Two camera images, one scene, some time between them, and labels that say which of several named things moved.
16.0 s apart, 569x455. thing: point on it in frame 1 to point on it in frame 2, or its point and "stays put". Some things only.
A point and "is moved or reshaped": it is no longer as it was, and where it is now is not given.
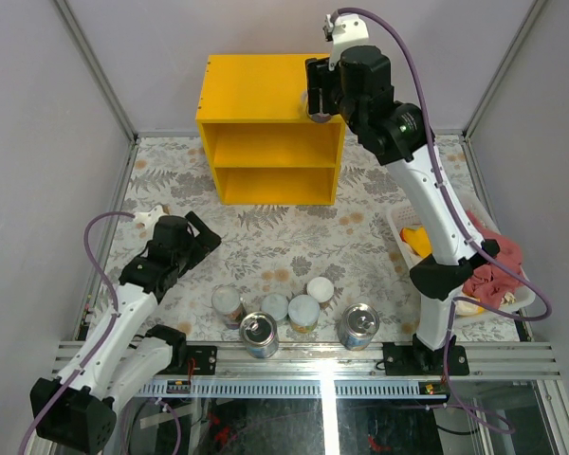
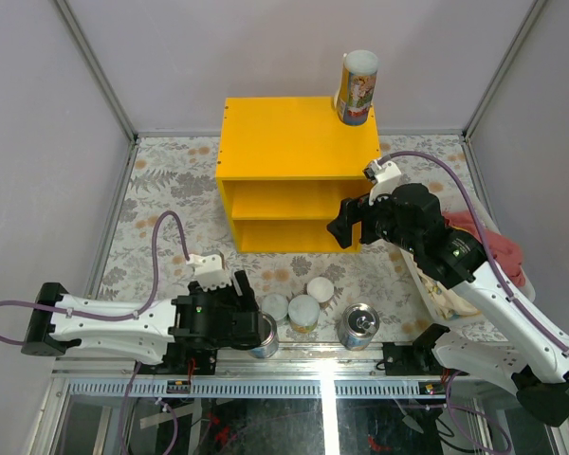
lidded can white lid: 320,289 stays put
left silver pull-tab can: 259,332 stays put
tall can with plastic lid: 321,117 is moved or reshaped
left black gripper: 207,242 to 247,304
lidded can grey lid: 275,305 stays put
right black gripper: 315,69 to 341,226
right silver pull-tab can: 357,324 stays put
